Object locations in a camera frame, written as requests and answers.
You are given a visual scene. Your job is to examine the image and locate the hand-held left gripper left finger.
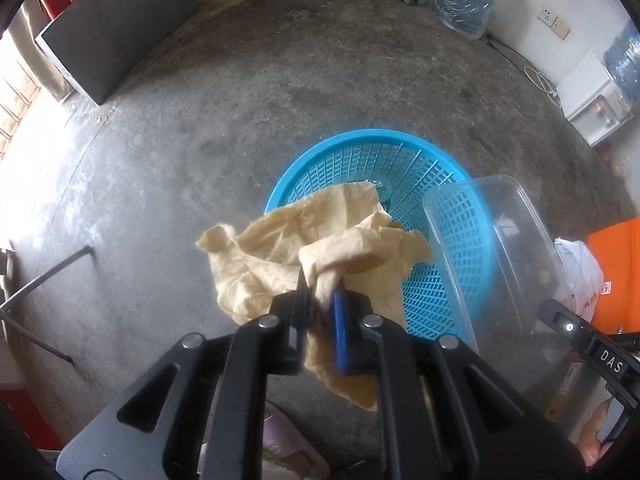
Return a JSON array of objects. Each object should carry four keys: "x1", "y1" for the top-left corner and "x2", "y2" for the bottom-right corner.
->
[{"x1": 57, "y1": 270, "x2": 313, "y2": 480}]

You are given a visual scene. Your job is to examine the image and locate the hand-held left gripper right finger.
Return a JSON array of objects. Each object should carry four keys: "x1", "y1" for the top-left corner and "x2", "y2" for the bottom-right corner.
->
[{"x1": 334, "y1": 290, "x2": 586, "y2": 480}]

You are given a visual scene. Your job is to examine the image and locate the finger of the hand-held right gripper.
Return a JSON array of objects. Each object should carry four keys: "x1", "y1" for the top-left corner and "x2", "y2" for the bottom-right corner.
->
[{"x1": 537, "y1": 298, "x2": 599, "y2": 357}]

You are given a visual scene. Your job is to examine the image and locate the beige cloth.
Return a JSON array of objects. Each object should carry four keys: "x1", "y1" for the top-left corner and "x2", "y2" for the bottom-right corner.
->
[{"x1": 196, "y1": 182, "x2": 434, "y2": 412}]

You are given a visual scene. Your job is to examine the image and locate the clear plastic food container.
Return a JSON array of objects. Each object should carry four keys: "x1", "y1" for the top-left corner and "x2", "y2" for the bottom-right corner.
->
[{"x1": 422, "y1": 174, "x2": 572, "y2": 342}]

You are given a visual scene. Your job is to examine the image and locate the blue plastic mesh basket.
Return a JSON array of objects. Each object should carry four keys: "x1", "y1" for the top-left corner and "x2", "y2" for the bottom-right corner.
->
[{"x1": 264, "y1": 129, "x2": 479, "y2": 356}]

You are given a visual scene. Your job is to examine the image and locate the person's right hand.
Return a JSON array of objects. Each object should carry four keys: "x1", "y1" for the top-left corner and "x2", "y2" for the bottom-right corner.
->
[{"x1": 574, "y1": 404, "x2": 617, "y2": 467}]

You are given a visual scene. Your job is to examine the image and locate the white plastic shopping bag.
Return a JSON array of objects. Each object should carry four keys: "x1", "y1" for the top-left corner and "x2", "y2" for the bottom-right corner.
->
[{"x1": 553, "y1": 238, "x2": 607, "y2": 322}]

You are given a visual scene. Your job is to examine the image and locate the brown cardboard piece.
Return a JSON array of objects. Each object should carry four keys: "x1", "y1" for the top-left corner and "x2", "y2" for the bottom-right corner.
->
[{"x1": 542, "y1": 359, "x2": 587, "y2": 427}]

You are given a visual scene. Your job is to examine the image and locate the orange box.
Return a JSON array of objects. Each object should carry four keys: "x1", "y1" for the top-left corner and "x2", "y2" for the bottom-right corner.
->
[{"x1": 587, "y1": 219, "x2": 640, "y2": 334}]

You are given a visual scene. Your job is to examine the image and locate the pink slipper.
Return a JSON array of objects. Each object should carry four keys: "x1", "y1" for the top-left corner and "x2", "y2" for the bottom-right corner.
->
[{"x1": 261, "y1": 400, "x2": 332, "y2": 480}]

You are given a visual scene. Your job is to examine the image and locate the white water dispenser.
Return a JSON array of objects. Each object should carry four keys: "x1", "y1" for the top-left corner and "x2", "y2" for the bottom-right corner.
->
[{"x1": 555, "y1": 50, "x2": 636, "y2": 147}]

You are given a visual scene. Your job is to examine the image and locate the blue water jug on dispenser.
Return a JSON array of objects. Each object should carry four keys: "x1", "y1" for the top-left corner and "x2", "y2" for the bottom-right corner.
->
[{"x1": 602, "y1": 24, "x2": 640, "y2": 102}]

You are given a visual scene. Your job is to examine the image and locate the red floor item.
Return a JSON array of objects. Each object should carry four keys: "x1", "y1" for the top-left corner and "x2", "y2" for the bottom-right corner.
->
[{"x1": 0, "y1": 381, "x2": 64, "y2": 452}]

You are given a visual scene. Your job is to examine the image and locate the grey cabinet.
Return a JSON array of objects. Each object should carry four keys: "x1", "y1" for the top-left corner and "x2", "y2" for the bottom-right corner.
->
[{"x1": 34, "y1": 0, "x2": 199, "y2": 106}]

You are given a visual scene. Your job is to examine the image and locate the barred window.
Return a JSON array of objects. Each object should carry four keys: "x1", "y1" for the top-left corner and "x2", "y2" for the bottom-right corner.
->
[{"x1": 0, "y1": 35, "x2": 42, "y2": 157}]

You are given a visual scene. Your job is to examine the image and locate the white cable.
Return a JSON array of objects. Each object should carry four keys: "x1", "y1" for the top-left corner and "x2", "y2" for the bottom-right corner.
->
[{"x1": 524, "y1": 64, "x2": 562, "y2": 107}]

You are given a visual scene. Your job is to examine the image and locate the black cable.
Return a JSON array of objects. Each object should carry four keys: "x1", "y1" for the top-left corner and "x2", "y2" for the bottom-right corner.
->
[{"x1": 487, "y1": 34, "x2": 532, "y2": 69}]

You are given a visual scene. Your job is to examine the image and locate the wall socket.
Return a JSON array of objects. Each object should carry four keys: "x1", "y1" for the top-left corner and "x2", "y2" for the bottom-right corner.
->
[{"x1": 538, "y1": 3, "x2": 571, "y2": 40}]

